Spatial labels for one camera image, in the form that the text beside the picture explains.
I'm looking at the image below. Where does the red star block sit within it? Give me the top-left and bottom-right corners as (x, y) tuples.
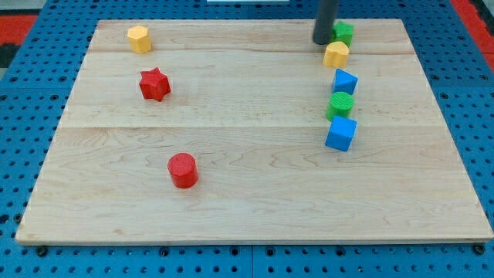
(139, 67), (171, 102)

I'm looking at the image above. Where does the blue triangle block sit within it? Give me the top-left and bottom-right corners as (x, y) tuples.
(332, 69), (358, 95)

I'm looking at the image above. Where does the wooden board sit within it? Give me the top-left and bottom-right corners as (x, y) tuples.
(15, 19), (493, 246)

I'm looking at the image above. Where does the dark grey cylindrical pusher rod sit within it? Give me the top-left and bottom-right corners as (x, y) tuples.
(313, 0), (340, 45)

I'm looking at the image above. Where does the green cylinder block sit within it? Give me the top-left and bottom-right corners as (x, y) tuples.
(325, 91), (354, 121)

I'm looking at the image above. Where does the yellow hexagon block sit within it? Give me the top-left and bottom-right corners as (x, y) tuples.
(127, 25), (152, 54)

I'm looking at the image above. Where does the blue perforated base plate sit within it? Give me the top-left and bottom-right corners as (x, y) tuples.
(1, 0), (493, 277)

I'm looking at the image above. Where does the red cylinder block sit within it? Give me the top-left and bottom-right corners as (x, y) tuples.
(167, 152), (198, 189)

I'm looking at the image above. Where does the blue cube block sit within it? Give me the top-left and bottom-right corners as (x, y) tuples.
(325, 116), (357, 151)

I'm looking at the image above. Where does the green star block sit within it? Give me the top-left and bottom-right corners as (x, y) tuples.
(330, 21), (354, 48)

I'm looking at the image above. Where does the yellow heart block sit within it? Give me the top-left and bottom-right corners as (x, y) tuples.
(323, 42), (350, 68)

